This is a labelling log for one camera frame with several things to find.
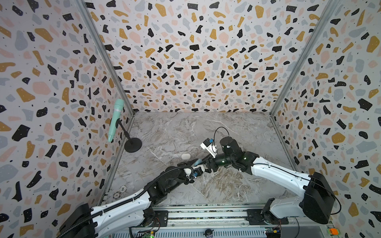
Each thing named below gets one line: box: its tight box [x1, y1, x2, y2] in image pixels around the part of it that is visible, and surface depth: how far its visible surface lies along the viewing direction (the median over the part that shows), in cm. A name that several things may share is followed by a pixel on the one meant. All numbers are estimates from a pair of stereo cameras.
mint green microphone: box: [107, 98, 125, 143], surface depth 80 cm
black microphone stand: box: [115, 118, 143, 154], surface depth 102 cm
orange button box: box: [326, 228, 340, 236], surface depth 72 cm
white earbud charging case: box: [181, 153, 191, 161], surface depth 97 cm
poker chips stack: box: [112, 184, 128, 200], surface depth 84 cm
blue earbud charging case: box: [193, 158, 203, 167], surface depth 72 cm
